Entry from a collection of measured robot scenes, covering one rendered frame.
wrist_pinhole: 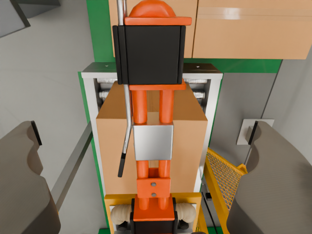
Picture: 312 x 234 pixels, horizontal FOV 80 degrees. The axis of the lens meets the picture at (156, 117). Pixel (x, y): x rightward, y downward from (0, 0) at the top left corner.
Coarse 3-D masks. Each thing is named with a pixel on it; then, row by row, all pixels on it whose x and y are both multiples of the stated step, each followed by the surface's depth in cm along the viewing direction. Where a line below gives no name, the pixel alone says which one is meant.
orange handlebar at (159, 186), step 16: (144, 0) 21; (160, 0) 21; (128, 16) 22; (144, 16) 21; (160, 16) 22; (144, 96) 27; (160, 96) 27; (144, 112) 28; (160, 112) 28; (160, 160) 32; (144, 176) 34; (160, 176) 34; (144, 192) 35; (160, 192) 35; (144, 208) 38; (160, 208) 39
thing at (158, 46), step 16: (176, 16) 24; (128, 32) 21; (144, 32) 21; (160, 32) 21; (176, 32) 21; (128, 48) 22; (144, 48) 22; (160, 48) 22; (176, 48) 22; (128, 64) 23; (144, 64) 23; (160, 64) 23; (176, 64) 23; (144, 80) 24; (160, 80) 24; (176, 80) 24
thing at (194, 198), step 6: (192, 192) 57; (198, 192) 57; (180, 198) 55; (186, 198) 56; (192, 198) 56; (198, 198) 56; (192, 204) 56; (198, 204) 57; (198, 210) 58; (180, 222) 58; (186, 222) 58; (192, 222) 61; (180, 228) 62; (186, 228) 58; (192, 228) 62
